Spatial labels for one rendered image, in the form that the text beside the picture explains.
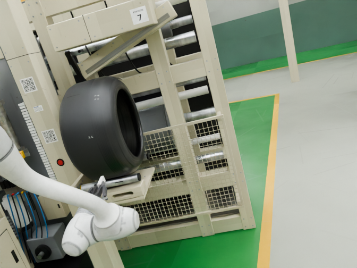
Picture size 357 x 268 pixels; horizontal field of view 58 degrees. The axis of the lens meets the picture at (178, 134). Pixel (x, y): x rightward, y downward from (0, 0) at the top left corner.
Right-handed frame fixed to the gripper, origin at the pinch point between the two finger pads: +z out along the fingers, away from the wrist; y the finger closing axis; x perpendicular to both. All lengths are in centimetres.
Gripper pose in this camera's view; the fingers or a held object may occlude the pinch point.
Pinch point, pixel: (101, 182)
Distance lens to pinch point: 157.6
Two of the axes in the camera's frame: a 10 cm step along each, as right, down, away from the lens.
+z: 0.4, -4.5, 8.9
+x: 2.7, 8.6, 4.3
